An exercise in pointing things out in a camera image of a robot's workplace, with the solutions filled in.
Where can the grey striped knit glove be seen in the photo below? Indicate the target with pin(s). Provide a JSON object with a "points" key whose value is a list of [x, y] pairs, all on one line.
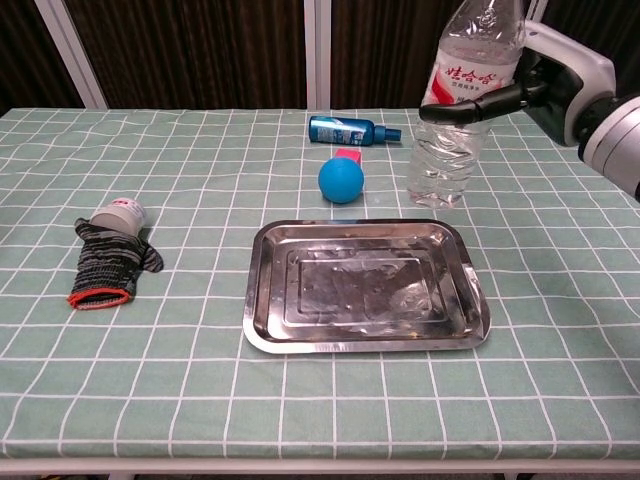
{"points": [[105, 265]]}

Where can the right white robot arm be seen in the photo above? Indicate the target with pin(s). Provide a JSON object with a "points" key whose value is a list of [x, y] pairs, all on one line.
{"points": [[615, 140]]}

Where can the transparent water bottle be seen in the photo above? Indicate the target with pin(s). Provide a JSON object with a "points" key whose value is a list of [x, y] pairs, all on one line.
{"points": [[465, 60]]}

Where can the blue ball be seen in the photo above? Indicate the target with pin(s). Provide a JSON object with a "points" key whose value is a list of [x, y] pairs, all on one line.
{"points": [[341, 181]]}

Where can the green checked tablecloth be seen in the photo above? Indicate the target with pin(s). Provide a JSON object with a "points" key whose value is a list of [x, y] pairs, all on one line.
{"points": [[150, 375]]}

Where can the white frame post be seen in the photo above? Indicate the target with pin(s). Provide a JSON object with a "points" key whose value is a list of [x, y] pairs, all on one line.
{"points": [[70, 55], [317, 55], [536, 10]]}

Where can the pink cube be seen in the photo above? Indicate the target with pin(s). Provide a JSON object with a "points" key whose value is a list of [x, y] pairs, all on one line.
{"points": [[350, 155]]}

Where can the dark brown pleated curtain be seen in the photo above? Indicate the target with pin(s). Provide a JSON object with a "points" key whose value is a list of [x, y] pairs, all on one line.
{"points": [[200, 50]]}

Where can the white pill jar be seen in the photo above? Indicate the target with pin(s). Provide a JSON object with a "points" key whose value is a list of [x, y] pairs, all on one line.
{"points": [[120, 215]]}

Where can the blue spray bottle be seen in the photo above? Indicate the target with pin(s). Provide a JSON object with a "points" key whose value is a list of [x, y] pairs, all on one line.
{"points": [[340, 130]]}

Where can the rectangular metal tray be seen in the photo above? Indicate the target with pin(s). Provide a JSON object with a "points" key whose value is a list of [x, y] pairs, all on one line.
{"points": [[360, 290]]}

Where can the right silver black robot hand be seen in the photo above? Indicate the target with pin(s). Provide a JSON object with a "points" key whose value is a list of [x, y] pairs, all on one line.
{"points": [[565, 75]]}

